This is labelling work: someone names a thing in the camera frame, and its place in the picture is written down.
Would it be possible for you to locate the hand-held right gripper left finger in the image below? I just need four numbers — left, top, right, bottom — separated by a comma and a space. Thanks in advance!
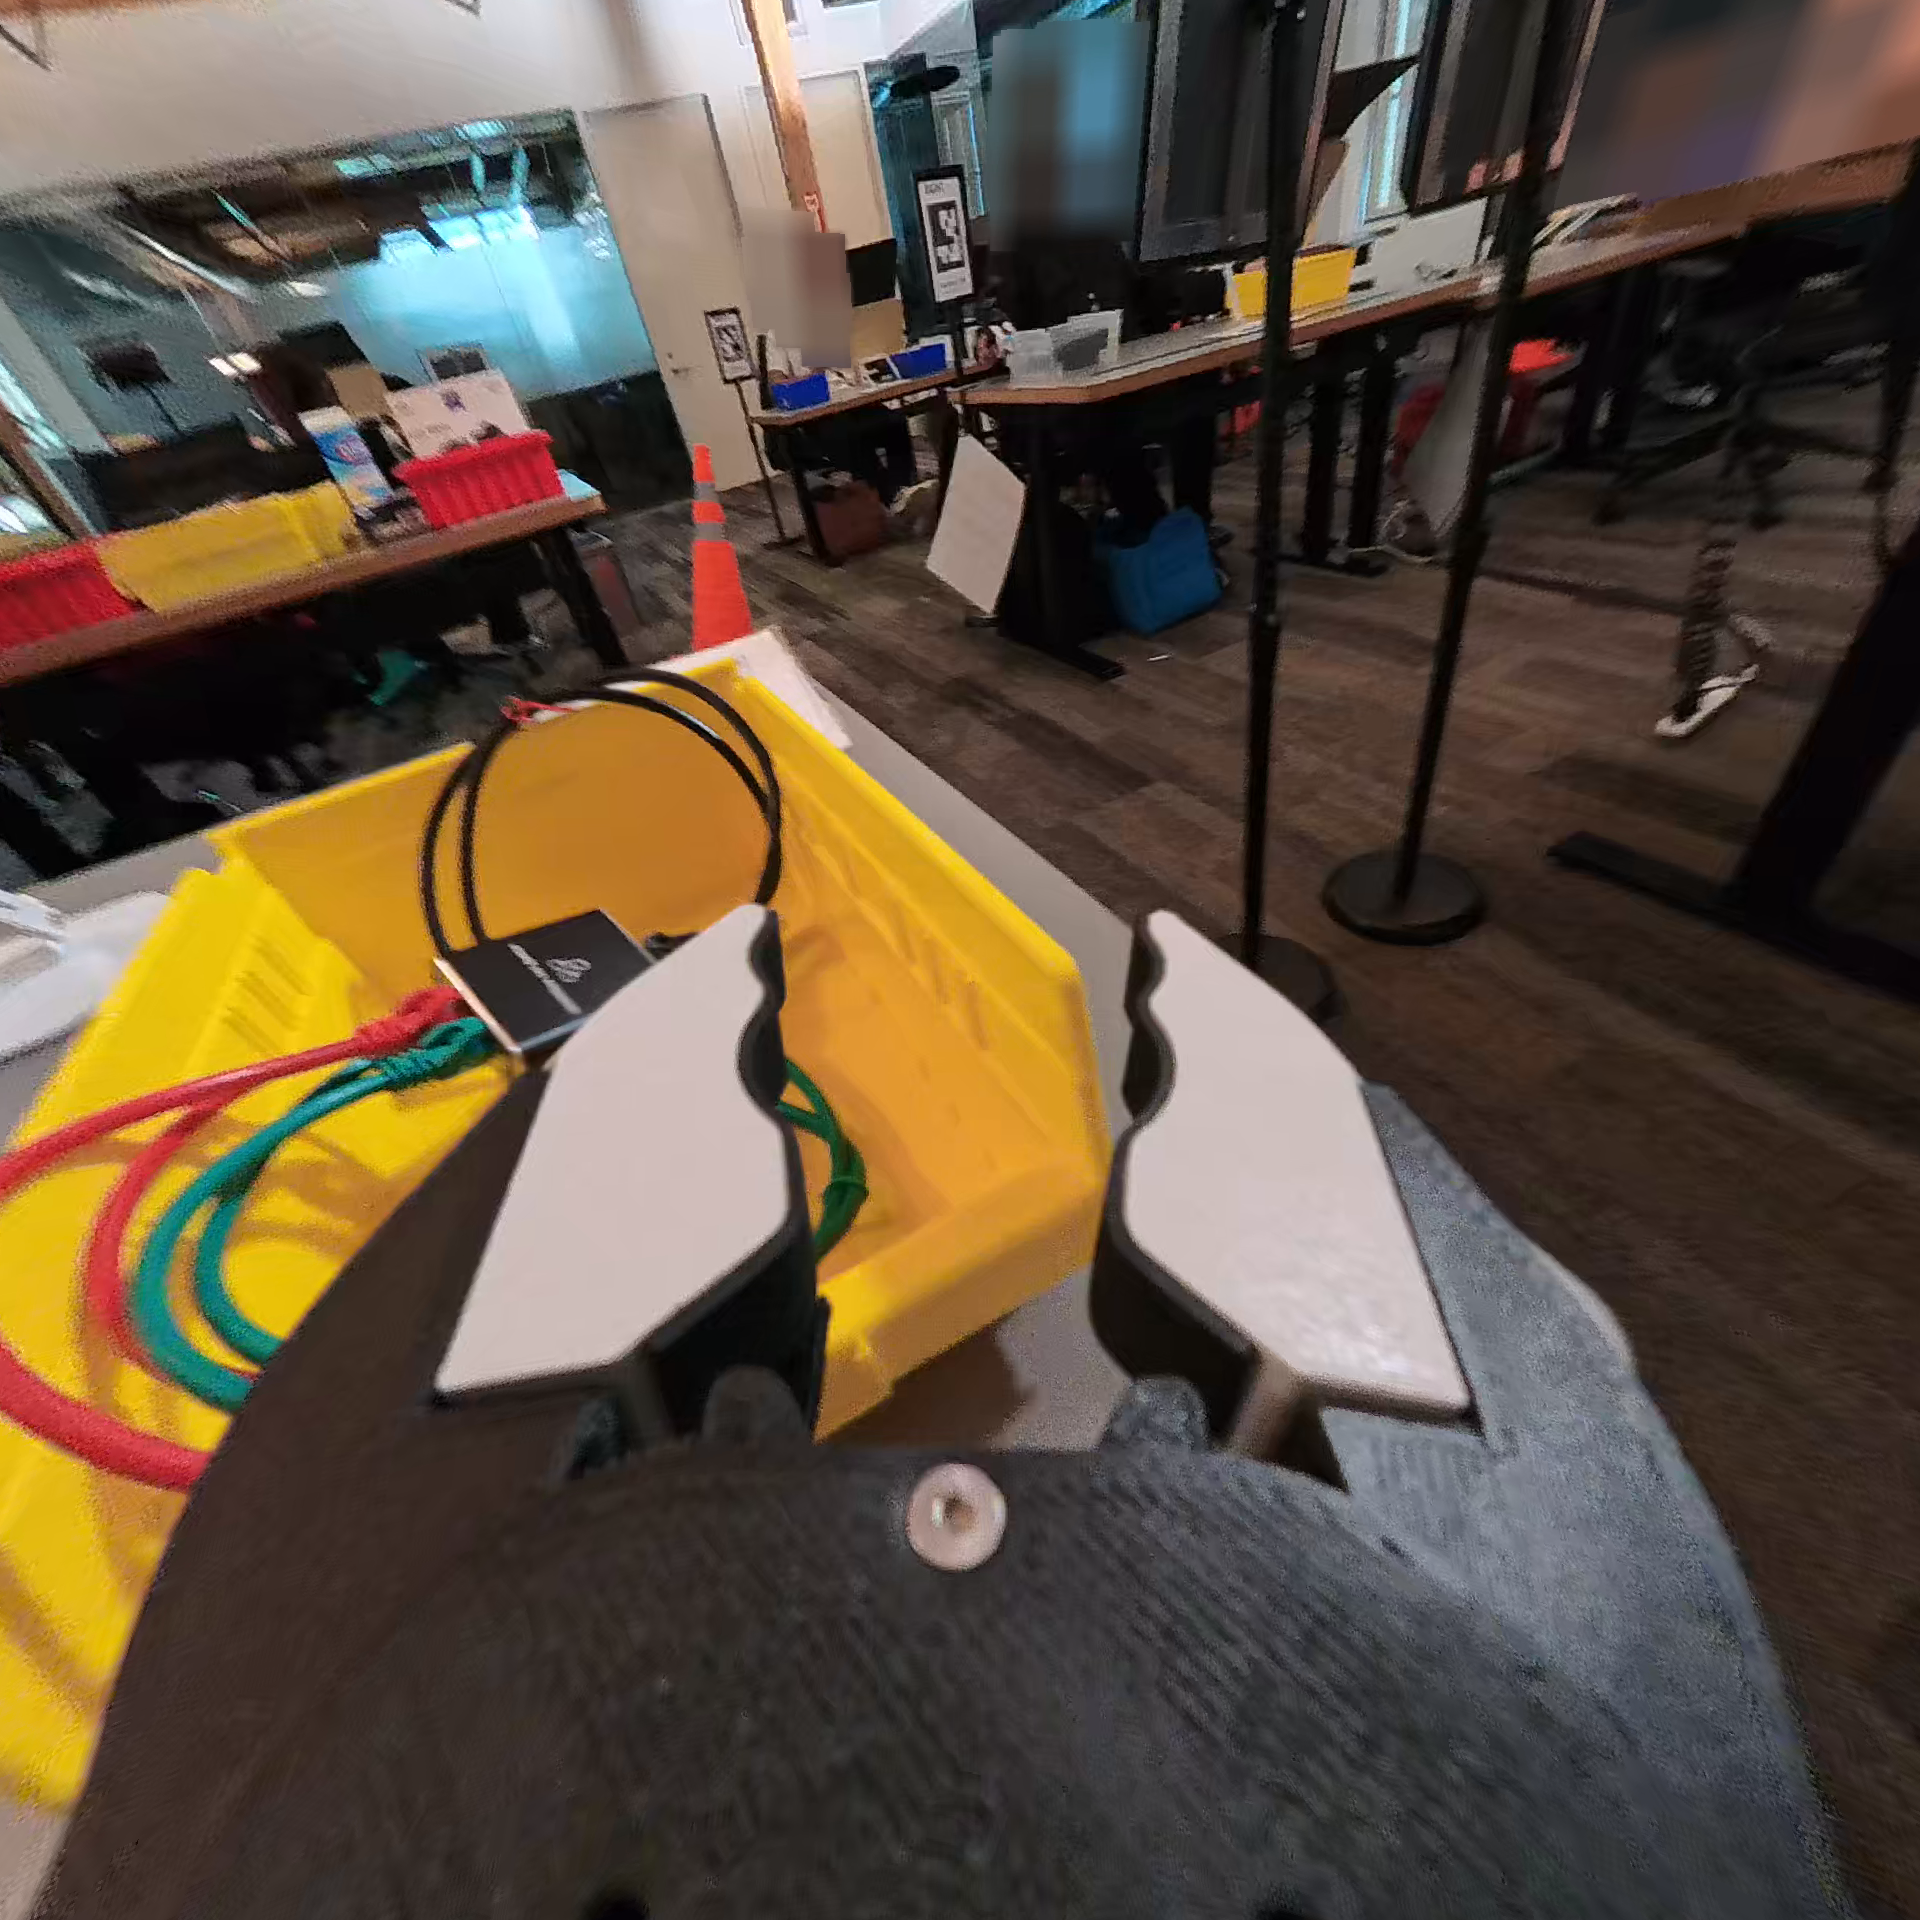
432, 902, 822, 1412

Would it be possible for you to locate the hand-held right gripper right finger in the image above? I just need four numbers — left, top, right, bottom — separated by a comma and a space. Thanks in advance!
1085, 908, 1475, 1481

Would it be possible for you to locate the black network splitter box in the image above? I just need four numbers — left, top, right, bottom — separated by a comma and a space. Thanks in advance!
433, 906, 663, 1058

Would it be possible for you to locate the yellow plastic bin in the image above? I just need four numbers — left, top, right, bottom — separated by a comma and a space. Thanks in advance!
0, 652, 1113, 1808
98, 479, 363, 614

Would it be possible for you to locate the black cable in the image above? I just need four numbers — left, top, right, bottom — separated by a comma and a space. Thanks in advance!
419, 669, 786, 962

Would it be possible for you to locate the green network cable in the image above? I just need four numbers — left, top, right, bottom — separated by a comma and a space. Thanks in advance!
125, 1021, 871, 1412

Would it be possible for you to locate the red network cable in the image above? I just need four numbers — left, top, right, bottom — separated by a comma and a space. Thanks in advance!
0, 989, 465, 1492

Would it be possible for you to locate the black pole with round base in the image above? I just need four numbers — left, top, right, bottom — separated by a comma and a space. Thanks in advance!
1322, 0, 1606, 946
1222, 0, 1339, 1025

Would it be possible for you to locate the orange traffic cone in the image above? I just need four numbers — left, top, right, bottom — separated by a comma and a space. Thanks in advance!
686, 442, 758, 654

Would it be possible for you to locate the white paper sheet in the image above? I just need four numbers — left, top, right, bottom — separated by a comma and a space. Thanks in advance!
0, 892, 171, 1059

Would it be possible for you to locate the blue fabric bag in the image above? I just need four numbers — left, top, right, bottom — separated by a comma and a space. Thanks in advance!
1095, 505, 1222, 635

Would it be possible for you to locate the wooden work table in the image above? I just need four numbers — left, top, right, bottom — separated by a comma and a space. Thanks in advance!
0, 494, 631, 692

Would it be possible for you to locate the red plastic bin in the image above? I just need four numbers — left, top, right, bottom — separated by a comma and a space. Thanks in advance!
0, 539, 136, 652
395, 429, 562, 532

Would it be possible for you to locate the white leaning board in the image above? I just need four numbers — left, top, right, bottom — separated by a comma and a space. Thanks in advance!
925, 434, 1028, 614

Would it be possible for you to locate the white door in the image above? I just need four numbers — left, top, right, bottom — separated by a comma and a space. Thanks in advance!
582, 94, 765, 488

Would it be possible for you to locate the small yellow bin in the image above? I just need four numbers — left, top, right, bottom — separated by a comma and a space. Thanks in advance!
1228, 246, 1359, 319

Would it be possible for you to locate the black white marker board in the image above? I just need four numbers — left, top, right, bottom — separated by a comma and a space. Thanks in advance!
912, 166, 976, 309

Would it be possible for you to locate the dark monitor screen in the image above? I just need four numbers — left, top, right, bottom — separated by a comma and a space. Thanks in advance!
1141, 0, 1343, 264
1403, 0, 1599, 212

